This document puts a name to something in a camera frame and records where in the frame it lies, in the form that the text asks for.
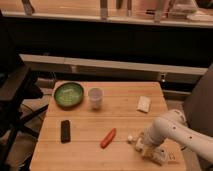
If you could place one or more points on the black remote control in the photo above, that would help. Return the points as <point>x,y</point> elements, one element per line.
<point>65,131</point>

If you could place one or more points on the long grey rail shelf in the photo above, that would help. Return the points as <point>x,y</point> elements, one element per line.
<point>115,69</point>

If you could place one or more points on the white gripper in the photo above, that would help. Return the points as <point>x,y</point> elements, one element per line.
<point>148,149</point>

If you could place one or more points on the orange carrot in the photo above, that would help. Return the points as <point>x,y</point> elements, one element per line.
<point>108,138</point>

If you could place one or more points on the white sponge block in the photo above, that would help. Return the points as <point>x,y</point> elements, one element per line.
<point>144,104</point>

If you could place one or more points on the green ceramic bowl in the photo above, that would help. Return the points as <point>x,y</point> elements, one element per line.
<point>69,94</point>

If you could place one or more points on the clear plastic cup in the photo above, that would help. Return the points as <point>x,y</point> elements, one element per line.
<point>95,98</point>

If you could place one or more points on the black stand left side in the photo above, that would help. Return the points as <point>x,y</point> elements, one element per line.
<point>17,84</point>

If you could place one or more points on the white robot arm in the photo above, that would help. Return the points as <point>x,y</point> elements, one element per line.
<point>171,125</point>

